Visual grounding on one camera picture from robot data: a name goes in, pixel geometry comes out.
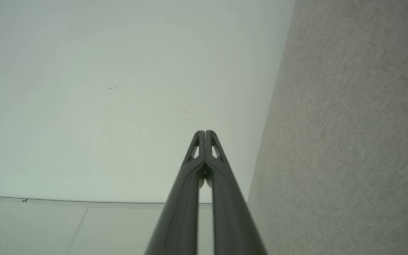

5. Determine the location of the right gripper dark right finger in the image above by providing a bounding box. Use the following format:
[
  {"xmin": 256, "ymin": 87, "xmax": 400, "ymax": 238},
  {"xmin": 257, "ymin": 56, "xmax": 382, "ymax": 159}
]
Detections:
[{"xmin": 205, "ymin": 130, "xmax": 267, "ymax": 255}]

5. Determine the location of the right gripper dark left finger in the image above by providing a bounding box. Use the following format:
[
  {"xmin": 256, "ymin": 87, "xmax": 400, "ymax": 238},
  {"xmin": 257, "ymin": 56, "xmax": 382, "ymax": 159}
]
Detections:
[{"xmin": 144, "ymin": 130, "xmax": 205, "ymax": 255}]

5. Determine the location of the grey fabric sofa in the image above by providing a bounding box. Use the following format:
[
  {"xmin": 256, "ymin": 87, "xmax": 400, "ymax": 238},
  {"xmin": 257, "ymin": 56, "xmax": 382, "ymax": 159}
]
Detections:
[{"xmin": 247, "ymin": 0, "xmax": 408, "ymax": 255}]

